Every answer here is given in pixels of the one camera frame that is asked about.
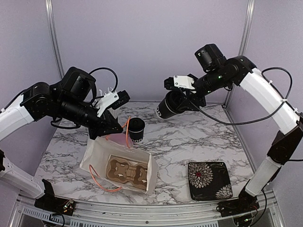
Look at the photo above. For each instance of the pink round plate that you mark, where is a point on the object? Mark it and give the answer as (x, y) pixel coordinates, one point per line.
(119, 138)

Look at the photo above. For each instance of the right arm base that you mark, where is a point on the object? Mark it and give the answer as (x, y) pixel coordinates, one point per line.
(244, 203)

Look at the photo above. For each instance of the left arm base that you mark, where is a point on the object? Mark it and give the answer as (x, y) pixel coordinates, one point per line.
(48, 201)

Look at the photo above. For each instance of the black paper coffee cup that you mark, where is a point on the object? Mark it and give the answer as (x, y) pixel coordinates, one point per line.
(167, 107)

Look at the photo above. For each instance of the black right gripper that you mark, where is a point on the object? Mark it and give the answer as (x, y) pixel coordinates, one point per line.
(194, 105)

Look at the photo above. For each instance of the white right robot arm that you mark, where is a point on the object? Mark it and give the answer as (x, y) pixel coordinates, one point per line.
(240, 71)

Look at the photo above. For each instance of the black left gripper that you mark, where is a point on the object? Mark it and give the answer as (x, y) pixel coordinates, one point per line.
(102, 126)

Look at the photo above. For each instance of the brown cardboard cup carrier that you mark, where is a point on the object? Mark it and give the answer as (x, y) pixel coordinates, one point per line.
(127, 171)

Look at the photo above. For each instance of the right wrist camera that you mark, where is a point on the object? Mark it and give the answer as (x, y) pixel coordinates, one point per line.
(177, 81)

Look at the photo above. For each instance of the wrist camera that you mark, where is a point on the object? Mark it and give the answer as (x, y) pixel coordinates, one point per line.
(112, 100)
(177, 81)

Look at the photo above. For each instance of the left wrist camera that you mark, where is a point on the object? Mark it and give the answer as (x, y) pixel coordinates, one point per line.
(112, 100)

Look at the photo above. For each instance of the white wrapped straws bundle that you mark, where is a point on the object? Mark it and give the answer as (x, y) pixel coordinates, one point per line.
(115, 113)

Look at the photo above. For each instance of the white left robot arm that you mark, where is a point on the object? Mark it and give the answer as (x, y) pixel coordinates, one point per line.
(14, 117)

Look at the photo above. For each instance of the cream bear paper bag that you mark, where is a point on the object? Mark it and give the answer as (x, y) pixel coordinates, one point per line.
(98, 152)

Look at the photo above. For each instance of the black floral square plate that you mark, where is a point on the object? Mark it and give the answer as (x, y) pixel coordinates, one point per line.
(209, 181)

